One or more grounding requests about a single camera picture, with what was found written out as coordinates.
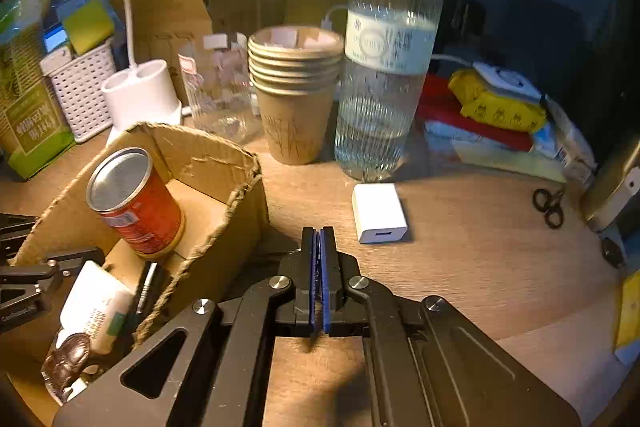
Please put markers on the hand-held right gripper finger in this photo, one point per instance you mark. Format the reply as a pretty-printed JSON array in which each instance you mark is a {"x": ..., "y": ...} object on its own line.
[
  {"x": 326, "y": 287},
  {"x": 315, "y": 287}
]

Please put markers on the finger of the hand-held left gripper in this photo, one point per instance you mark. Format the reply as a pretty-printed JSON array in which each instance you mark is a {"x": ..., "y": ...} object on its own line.
[
  {"x": 15, "y": 227},
  {"x": 30, "y": 287}
]

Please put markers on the white plastic bottle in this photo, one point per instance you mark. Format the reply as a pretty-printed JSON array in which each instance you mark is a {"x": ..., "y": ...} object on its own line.
[{"x": 95, "y": 297}]

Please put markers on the brown glossy object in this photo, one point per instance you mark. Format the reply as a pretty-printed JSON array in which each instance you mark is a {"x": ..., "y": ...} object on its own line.
[{"x": 67, "y": 359}]

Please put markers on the black pen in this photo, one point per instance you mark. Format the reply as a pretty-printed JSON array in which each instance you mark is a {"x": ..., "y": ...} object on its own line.
[{"x": 147, "y": 287}]

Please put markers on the red metal can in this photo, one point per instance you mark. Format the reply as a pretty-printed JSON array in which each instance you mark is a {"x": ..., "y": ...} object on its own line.
[{"x": 145, "y": 212}]

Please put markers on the cardboard box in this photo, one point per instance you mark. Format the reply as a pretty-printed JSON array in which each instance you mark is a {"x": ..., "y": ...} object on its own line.
[{"x": 215, "y": 187}]

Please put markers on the white charger adapter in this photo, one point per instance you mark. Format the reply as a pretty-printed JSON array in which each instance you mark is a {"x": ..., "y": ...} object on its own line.
[{"x": 380, "y": 212}]

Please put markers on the green printed packet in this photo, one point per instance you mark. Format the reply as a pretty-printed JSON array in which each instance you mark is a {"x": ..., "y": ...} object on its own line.
[{"x": 35, "y": 122}]

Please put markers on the white woven plastic basket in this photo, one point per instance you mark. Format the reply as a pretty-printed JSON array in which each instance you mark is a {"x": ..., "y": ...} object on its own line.
[{"x": 80, "y": 97}]

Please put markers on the stack of brown paper cups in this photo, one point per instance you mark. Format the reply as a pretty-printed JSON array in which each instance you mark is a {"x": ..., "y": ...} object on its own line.
[{"x": 295, "y": 122}]

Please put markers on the white desk lamp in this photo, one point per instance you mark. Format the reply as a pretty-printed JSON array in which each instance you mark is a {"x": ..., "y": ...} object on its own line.
[{"x": 145, "y": 92}]

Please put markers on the clear plastic water bottle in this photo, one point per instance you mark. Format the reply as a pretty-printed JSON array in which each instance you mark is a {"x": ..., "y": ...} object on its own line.
[{"x": 385, "y": 107}]

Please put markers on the blue packet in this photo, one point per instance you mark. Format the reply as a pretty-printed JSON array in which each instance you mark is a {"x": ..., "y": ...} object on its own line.
[{"x": 54, "y": 39}]

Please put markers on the stack of papers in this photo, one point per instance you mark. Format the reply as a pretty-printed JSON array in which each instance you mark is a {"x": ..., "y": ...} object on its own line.
[{"x": 500, "y": 162}]

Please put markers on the green and yellow sponge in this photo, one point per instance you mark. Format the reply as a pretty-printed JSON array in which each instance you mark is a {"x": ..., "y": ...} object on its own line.
[{"x": 87, "y": 24}]

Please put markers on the red book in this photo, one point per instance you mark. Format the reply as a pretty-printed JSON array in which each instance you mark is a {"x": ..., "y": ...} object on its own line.
[{"x": 445, "y": 107}]

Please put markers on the small black scissors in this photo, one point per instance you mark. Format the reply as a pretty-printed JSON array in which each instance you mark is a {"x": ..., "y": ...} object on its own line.
[{"x": 554, "y": 207}]

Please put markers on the yellow wet wipes packet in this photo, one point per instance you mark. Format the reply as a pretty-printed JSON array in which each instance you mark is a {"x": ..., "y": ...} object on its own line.
[{"x": 495, "y": 109}]

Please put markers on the brown cardboard lamp package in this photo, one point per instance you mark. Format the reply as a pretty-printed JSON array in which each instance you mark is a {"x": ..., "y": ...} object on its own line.
[{"x": 170, "y": 17}]

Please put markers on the white plastic packet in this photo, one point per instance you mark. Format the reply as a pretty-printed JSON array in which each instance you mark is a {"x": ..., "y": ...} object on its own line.
[{"x": 570, "y": 142}]

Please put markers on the yellow box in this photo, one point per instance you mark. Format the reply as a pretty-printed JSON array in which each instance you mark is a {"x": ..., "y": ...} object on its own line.
[{"x": 630, "y": 312}]

